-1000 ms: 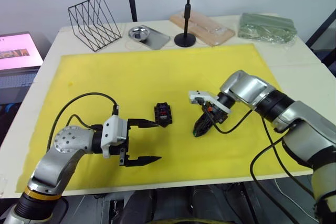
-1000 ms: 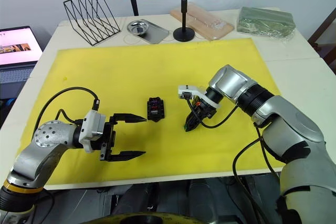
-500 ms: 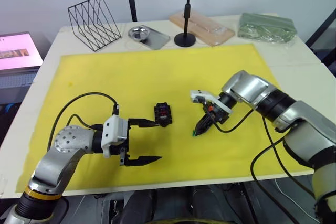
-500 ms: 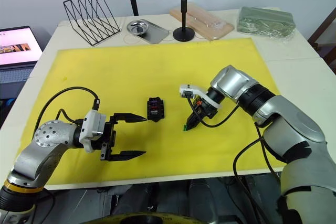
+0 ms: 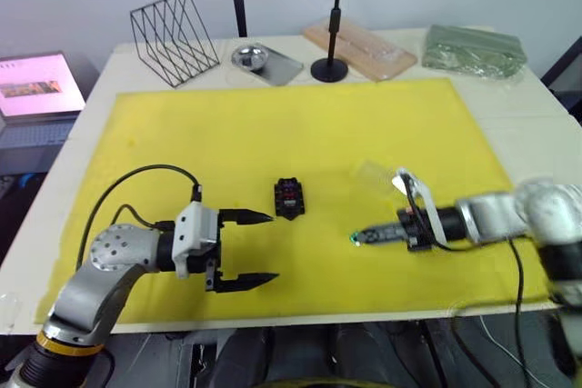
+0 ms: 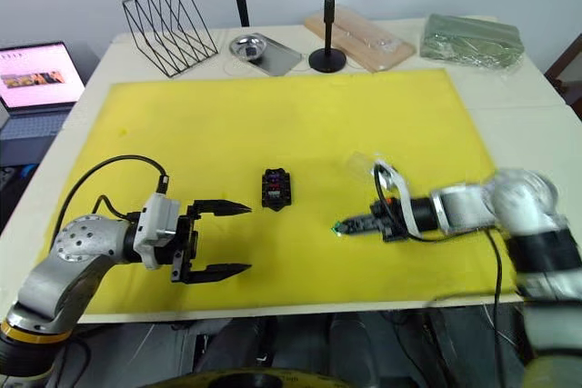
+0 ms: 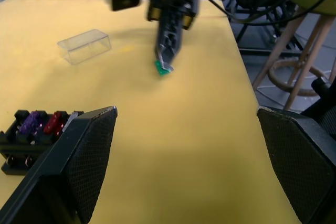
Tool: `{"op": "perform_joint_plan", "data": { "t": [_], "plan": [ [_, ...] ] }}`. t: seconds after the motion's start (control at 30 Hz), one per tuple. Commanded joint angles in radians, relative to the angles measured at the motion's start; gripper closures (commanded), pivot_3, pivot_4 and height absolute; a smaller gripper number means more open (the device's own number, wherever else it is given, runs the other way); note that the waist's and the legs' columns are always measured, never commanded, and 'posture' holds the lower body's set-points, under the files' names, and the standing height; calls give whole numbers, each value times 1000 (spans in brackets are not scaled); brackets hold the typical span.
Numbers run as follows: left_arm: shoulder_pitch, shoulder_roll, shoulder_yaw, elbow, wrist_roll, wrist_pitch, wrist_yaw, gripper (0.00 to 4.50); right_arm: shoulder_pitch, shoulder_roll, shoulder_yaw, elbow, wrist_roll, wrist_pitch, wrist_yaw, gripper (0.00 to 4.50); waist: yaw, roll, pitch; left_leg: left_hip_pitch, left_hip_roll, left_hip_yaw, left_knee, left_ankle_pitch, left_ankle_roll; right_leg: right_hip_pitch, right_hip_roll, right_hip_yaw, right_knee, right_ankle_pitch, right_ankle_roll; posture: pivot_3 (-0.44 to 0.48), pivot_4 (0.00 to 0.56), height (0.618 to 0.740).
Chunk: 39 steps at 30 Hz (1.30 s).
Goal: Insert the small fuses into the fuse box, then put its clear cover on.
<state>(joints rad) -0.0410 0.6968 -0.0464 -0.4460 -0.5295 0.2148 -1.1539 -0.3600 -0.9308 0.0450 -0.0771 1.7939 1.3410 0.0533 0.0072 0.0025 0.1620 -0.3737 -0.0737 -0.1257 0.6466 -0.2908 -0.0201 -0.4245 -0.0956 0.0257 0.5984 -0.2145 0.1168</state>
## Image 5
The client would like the yellow foam mat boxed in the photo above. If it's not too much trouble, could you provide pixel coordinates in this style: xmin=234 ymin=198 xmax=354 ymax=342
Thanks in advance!
xmin=35 ymin=78 xmax=552 ymax=326

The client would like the flat metal tray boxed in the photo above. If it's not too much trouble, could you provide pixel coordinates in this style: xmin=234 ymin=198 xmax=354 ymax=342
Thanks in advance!
xmin=231 ymin=45 xmax=306 ymax=87

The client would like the clear plastic fuse box cover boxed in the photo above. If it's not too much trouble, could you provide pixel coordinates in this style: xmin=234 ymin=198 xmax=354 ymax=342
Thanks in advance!
xmin=350 ymin=159 xmax=402 ymax=204

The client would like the open grey laptop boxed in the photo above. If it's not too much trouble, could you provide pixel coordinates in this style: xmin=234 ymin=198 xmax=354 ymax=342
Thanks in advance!
xmin=0 ymin=51 xmax=88 ymax=175

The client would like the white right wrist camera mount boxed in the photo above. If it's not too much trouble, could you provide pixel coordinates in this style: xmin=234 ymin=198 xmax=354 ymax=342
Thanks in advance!
xmin=391 ymin=168 xmax=450 ymax=247

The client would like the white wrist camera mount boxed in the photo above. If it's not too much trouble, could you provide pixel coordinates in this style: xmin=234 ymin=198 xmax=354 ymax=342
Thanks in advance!
xmin=171 ymin=203 xmax=221 ymax=279
xmin=391 ymin=168 xmax=450 ymax=247

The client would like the long black left arm cable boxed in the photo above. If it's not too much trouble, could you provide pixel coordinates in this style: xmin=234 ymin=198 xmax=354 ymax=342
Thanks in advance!
xmin=75 ymin=163 xmax=204 ymax=272

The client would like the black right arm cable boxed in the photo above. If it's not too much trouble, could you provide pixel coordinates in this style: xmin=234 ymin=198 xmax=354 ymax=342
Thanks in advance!
xmin=431 ymin=232 xmax=536 ymax=388

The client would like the shiny metal bowl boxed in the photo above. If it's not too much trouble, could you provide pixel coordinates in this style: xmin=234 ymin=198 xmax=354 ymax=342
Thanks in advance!
xmin=230 ymin=42 xmax=269 ymax=73

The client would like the black wire file rack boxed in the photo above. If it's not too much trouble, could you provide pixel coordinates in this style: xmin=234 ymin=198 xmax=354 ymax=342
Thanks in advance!
xmin=128 ymin=0 xmax=221 ymax=90

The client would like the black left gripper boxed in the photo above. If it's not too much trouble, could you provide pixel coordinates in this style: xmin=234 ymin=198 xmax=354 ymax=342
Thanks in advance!
xmin=186 ymin=208 xmax=280 ymax=295

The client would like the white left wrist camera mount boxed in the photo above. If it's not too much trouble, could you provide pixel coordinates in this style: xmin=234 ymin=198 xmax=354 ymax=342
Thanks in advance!
xmin=171 ymin=203 xmax=221 ymax=279

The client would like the black frame object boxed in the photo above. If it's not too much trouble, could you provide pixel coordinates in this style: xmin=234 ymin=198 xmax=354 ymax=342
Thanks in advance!
xmin=540 ymin=35 xmax=582 ymax=126

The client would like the black round-base stand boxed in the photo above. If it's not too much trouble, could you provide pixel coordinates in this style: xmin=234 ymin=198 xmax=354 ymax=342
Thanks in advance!
xmin=309 ymin=0 xmax=350 ymax=85

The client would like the short black left wrist cable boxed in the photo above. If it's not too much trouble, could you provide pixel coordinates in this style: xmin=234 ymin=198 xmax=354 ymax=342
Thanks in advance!
xmin=115 ymin=204 xmax=176 ymax=231

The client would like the black fuse box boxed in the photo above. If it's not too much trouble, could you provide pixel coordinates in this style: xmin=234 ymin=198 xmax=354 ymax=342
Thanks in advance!
xmin=273 ymin=176 xmax=307 ymax=223

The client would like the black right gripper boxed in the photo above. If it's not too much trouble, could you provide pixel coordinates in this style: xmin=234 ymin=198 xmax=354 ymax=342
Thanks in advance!
xmin=357 ymin=207 xmax=437 ymax=254

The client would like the green plastic bag package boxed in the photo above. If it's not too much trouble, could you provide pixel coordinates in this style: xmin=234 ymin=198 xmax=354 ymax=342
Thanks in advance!
xmin=420 ymin=24 xmax=529 ymax=84

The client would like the clear plastic piece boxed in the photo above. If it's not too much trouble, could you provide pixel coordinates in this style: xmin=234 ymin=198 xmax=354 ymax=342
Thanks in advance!
xmin=0 ymin=291 xmax=25 ymax=335

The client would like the wrapped wooden board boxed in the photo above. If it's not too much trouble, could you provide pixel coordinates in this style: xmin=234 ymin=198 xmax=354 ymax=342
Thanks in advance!
xmin=301 ymin=16 xmax=418 ymax=83

